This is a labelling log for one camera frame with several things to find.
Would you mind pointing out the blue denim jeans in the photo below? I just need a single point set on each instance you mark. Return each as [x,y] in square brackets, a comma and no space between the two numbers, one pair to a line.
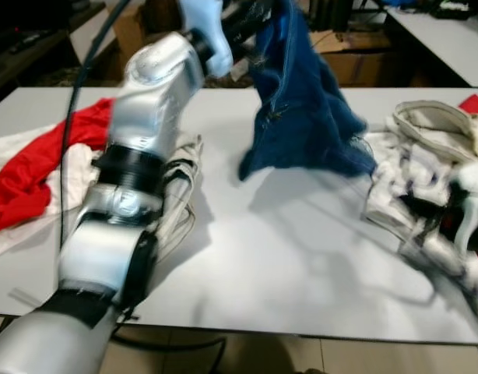
[301,117]

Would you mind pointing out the white crumpled garment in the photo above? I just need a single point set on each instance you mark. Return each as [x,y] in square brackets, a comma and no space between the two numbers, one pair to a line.
[402,187]

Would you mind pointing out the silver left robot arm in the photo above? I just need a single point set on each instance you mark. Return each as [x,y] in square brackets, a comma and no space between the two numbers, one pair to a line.
[145,109]

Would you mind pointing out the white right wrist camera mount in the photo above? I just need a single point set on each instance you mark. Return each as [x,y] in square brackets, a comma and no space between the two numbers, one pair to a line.
[472,195]

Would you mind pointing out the small red cloth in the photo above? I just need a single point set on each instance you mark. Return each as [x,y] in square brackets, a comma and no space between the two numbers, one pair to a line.
[474,105]

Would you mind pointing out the beige trousers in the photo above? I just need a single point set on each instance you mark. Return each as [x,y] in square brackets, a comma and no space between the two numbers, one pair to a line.
[181,179]

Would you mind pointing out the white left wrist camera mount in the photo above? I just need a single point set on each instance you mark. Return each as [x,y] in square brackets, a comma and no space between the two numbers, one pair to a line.
[204,19]

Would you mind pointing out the brown cardboard box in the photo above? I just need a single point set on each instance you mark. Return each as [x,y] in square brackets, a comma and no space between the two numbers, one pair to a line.
[363,66]

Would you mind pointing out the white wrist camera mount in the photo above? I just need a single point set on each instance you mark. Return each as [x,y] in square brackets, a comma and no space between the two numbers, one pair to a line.
[472,195]
[204,19]

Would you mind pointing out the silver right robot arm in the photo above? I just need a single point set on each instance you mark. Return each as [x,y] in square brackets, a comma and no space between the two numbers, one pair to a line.
[457,273]

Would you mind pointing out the beige jacket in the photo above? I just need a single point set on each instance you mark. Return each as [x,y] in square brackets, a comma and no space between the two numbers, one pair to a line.
[434,125]

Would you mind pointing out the red crumpled garment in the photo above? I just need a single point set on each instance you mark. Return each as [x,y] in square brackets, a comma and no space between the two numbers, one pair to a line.
[29,179]

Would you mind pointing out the white work table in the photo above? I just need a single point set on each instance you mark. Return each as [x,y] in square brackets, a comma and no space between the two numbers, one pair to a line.
[449,47]

